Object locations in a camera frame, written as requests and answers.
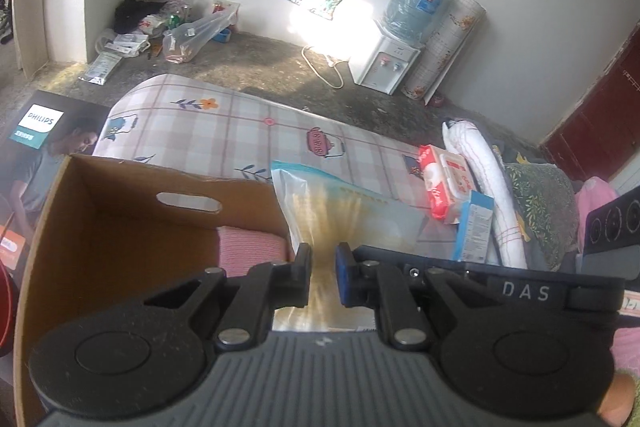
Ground clear zip bag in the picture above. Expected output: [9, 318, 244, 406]
[270, 161, 431, 334]

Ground white striped towel blanket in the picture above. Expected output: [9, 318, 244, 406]
[441, 119, 528, 270]

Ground flat plastic packet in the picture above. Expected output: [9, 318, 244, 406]
[77, 53, 124, 86]

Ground dark red wooden door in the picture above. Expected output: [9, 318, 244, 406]
[540, 37, 640, 182]

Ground pink and grey quilt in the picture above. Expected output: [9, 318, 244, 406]
[574, 176, 621, 258]

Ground pink folded towel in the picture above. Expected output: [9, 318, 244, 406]
[216, 227, 296, 280]

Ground red wet wipes pack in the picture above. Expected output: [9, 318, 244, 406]
[417, 144, 473, 224]

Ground blue and white small box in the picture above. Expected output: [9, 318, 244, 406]
[452, 191, 496, 264]

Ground dark printed appliance box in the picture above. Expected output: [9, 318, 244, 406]
[0, 89, 112, 260]

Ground printed wallpaper roll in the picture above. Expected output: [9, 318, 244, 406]
[402, 0, 487, 106]

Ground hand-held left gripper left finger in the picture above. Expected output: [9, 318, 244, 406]
[142, 243, 313, 350]

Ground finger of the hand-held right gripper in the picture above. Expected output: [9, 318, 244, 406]
[351, 246, 492, 305]

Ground clear plastic bag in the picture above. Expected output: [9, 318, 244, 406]
[162, 9, 238, 65]

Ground white water dispenser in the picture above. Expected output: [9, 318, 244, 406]
[347, 19, 421, 96]

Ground brown cardboard box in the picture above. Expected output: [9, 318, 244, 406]
[12, 153, 301, 427]

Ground black cloth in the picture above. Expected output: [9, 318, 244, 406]
[114, 0, 168, 35]

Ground crumpled clear bag with bottles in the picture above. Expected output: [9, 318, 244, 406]
[159, 0, 202, 28]

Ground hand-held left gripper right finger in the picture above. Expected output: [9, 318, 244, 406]
[335, 242, 472, 351]

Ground white paper packets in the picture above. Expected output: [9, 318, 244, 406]
[96, 28, 152, 58]

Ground white power strip cable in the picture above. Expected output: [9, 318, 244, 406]
[301, 44, 351, 90]

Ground red round object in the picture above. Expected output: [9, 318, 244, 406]
[0, 259, 18, 353]

